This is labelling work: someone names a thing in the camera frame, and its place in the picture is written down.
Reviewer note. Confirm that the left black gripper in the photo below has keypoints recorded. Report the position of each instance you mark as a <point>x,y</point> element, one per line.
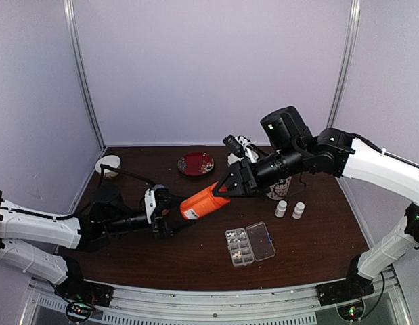
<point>170,227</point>

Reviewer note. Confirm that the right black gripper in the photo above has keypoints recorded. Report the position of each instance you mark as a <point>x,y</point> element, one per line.
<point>242,175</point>

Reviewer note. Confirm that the orange pill bottle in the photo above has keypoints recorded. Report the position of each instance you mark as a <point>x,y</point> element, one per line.
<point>202,204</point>

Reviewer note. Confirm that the small white bottle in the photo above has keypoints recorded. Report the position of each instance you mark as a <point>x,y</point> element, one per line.
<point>281,209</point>
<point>298,210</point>

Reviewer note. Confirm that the clear plastic pill organizer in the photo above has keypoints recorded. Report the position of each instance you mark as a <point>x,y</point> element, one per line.
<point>257,247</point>

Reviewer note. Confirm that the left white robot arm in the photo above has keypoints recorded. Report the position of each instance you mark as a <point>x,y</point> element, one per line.
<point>108,217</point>

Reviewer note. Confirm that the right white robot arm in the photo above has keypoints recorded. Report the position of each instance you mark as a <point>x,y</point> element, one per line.
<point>336,153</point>

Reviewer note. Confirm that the white pills in organizer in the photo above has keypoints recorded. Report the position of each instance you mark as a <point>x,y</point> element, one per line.
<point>237,235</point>

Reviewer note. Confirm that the cream pills in organizer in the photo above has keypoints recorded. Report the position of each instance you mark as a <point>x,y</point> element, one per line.
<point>237,256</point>

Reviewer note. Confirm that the white scalloped bowl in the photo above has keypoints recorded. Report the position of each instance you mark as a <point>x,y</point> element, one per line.
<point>231,159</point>

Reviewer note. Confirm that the floral mug yellow inside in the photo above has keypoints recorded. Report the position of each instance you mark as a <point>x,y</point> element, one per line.
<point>279,190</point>

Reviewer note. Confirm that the red floral plate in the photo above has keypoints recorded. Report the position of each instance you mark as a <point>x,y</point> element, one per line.
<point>196,164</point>

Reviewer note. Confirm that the white ceramic rice bowl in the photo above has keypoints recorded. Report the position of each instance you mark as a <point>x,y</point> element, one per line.
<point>107,165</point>

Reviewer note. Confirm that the front aluminium rail base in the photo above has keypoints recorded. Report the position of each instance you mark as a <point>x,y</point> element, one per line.
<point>290,305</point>

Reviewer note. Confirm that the right aluminium frame post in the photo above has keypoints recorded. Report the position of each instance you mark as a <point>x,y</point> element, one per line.
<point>351,34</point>

